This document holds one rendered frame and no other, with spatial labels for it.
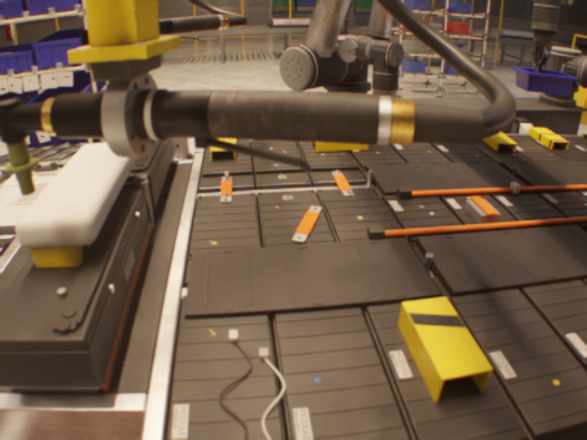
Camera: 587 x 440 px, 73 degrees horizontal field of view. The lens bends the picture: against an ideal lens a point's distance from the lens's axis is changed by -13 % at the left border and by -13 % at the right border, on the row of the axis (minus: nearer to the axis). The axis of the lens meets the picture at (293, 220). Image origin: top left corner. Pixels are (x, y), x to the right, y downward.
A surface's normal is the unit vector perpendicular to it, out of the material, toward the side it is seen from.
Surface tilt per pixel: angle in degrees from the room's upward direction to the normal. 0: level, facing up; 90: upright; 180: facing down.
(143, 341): 0
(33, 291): 0
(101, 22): 90
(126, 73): 90
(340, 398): 0
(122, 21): 90
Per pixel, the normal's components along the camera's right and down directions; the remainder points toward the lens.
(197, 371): 0.00, -0.88
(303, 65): -0.62, 0.33
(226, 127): -0.13, 0.63
